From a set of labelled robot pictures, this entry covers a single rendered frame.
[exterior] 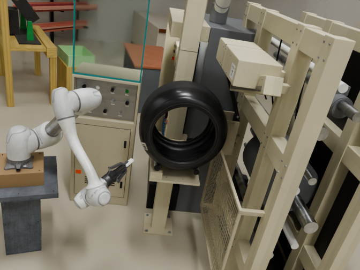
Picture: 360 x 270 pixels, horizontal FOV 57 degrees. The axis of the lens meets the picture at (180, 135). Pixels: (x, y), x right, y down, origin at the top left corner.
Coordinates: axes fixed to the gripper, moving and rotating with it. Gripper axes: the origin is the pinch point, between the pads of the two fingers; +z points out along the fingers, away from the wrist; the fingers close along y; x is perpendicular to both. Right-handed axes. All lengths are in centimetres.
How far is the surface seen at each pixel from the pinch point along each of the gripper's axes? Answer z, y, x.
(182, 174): 32.7, 36.3, 1.1
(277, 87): 56, -25, 83
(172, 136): 52, 17, -19
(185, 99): 42, -24, 26
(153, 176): 13.2, 23.3, -3.7
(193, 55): 79, -37, 6
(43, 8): 243, -110, -565
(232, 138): 79, 33, 16
